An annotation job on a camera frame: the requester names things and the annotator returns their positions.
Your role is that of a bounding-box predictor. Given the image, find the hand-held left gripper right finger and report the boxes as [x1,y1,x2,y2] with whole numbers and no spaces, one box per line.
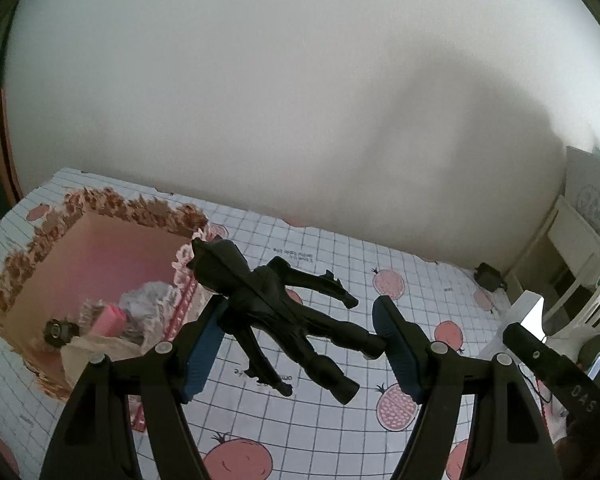
[371,296,563,480]

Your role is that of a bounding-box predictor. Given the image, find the white paper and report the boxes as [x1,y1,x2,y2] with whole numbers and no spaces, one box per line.
[119,281,177,343]

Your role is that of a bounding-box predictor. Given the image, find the black power adapter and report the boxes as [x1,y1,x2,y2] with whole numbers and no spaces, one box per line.
[474,262,504,292]

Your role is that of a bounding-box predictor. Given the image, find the white wooden shelf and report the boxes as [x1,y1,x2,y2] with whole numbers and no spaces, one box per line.
[509,194,600,307]

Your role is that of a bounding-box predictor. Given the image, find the floral cardboard box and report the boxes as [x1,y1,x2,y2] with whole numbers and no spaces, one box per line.
[0,186,229,434]

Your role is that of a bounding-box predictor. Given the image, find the small black round gadget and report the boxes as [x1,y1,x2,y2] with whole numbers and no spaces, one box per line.
[43,318,79,349]

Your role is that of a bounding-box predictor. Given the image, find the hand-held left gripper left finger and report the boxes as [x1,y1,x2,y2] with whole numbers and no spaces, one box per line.
[40,296,230,480]

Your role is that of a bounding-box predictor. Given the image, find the white chair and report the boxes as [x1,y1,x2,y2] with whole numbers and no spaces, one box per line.
[475,255,600,363]

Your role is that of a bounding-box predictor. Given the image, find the checked tablecloth covered desktop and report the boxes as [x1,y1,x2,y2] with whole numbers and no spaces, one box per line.
[0,167,546,480]

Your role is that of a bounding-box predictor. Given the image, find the cream cloth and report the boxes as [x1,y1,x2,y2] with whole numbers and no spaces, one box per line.
[59,331,147,388]

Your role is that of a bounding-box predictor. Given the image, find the pink hair roller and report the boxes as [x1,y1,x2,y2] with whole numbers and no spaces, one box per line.
[91,304,127,337]

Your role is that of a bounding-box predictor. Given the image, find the black toy figure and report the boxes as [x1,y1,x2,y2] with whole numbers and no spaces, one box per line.
[186,236,387,407]

